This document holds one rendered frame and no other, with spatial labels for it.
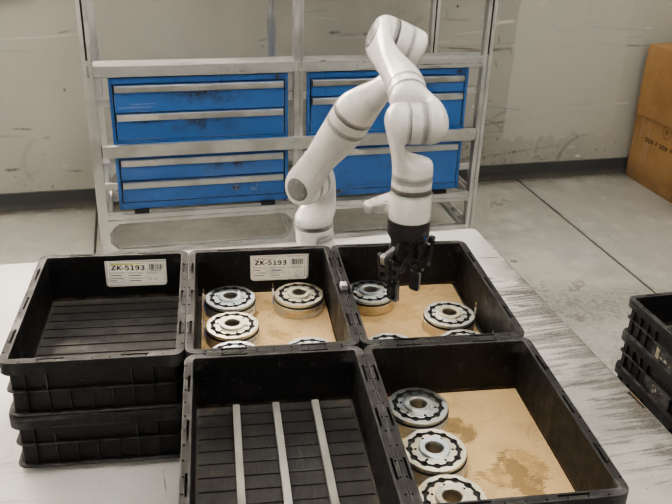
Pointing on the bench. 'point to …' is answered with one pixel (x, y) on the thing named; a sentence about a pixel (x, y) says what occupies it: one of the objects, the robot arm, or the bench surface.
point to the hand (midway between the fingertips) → (403, 287)
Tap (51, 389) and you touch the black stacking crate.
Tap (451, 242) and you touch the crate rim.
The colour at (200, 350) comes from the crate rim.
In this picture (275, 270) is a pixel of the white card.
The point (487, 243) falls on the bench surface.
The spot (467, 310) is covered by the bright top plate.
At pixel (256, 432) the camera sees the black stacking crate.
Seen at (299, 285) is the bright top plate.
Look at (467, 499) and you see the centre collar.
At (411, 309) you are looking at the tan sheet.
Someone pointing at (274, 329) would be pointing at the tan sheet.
